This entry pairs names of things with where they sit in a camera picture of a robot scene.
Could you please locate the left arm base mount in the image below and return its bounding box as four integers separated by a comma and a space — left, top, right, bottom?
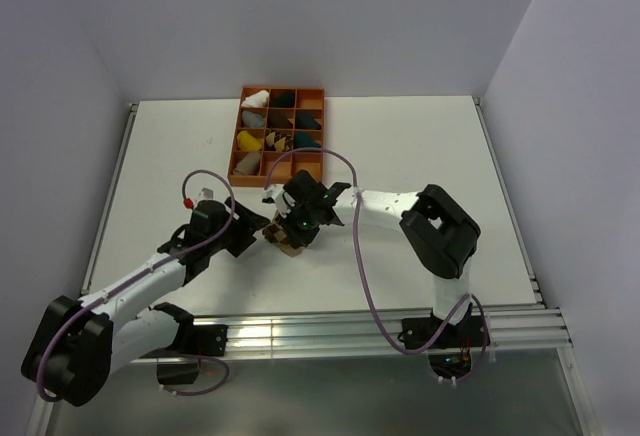
155, 324, 230, 396

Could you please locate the brown argyle sock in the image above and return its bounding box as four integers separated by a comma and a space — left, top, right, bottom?
262, 212, 303, 257

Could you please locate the teal rolled sock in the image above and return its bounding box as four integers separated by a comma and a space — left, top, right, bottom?
293, 131, 321, 150
295, 109, 322, 130

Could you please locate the teal rolled sock upper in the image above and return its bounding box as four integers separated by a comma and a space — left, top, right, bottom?
295, 109, 322, 130

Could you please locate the white rolled sock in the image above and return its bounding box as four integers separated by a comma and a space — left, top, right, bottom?
241, 89, 270, 108

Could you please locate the dark green rolled sock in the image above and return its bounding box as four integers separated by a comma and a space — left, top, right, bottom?
269, 89, 296, 108

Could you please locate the tan sock with maroon cuff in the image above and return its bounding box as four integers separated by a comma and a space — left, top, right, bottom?
232, 151, 262, 176

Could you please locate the teal rolled sock lower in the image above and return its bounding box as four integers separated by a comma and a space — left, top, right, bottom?
293, 131, 321, 150

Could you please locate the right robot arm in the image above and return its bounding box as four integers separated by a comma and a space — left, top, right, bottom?
263, 170, 481, 346

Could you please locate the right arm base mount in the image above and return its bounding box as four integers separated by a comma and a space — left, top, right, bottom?
401, 316, 489, 352

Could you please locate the yellow rolled sock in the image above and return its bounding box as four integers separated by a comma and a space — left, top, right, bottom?
236, 130, 264, 152

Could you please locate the argyle rolled sock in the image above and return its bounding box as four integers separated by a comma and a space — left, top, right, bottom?
265, 130, 293, 152

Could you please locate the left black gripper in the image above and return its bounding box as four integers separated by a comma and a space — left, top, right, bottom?
206, 197, 268, 257

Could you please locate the orange wooden compartment tray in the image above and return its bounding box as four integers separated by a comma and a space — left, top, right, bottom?
228, 85, 326, 188

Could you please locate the aluminium table frame rail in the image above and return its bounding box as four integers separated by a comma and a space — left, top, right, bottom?
195, 306, 573, 361

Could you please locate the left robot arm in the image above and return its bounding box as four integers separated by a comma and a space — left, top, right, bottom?
21, 199, 269, 407

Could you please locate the dark brown rolled sock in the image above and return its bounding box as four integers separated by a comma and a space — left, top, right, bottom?
268, 111, 294, 129

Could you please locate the grey rolled sock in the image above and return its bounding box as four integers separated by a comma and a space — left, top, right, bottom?
241, 111, 266, 128

